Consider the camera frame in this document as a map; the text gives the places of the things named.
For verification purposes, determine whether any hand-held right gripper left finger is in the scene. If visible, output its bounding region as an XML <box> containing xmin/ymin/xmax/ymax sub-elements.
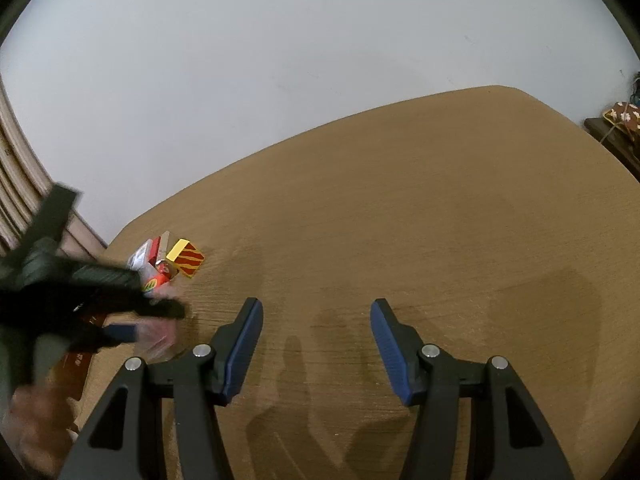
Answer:
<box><xmin>59</xmin><ymin>297</ymin><xmax>264</xmax><ymax>480</ymax></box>

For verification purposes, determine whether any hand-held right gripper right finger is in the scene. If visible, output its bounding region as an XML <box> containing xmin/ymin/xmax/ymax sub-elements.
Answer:
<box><xmin>370</xmin><ymin>298</ymin><xmax>575</xmax><ymax>480</ymax></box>

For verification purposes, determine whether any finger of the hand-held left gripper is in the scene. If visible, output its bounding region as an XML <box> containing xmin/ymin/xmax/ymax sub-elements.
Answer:
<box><xmin>75</xmin><ymin>322</ymin><xmax>137</xmax><ymax>351</ymax></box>
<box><xmin>132</xmin><ymin>294</ymin><xmax>187</xmax><ymax>320</ymax></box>

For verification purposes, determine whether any red round tin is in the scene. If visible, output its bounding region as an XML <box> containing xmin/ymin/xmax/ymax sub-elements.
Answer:
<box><xmin>142</xmin><ymin>269</ymin><xmax>173</xmax><ymax>295</ymax></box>

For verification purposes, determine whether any pink box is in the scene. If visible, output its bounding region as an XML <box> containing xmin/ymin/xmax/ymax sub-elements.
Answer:
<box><xmin>137</xmin><ymin>317</ymin><xmax>178</xmax><ymax>361</ymax></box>

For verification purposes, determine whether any yellow red striped box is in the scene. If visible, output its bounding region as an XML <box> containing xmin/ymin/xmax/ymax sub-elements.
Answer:
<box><xmin>166</xmin><ymin>240</ymin><xmax>206</xmax><ymax>279</ymax></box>

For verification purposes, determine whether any clear box with red insert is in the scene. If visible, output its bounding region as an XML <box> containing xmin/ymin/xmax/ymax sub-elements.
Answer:
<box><xmin>126</xmin><ymin>241</ymin><xmax>156</xmax><ymax>268</ymax></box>

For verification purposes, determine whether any gold tin tray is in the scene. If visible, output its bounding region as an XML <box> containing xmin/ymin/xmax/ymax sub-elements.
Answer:
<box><xmin>50</xmin><ymin>312</ymin><xmax>108</xmax><ymax>433</ymax></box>

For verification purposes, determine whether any person's left hand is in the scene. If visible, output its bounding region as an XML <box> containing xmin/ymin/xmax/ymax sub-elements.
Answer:
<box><xmin>0</xmin><ymin>380</ymin><xmax>76</xmax><ymax>478</ymax></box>

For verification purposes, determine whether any dark wooden furniture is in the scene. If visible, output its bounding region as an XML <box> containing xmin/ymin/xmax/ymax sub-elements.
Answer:
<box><xmin>584</xmin><ymin>117</ymin><xmax>640</xmax><ymax>181</ymax></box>

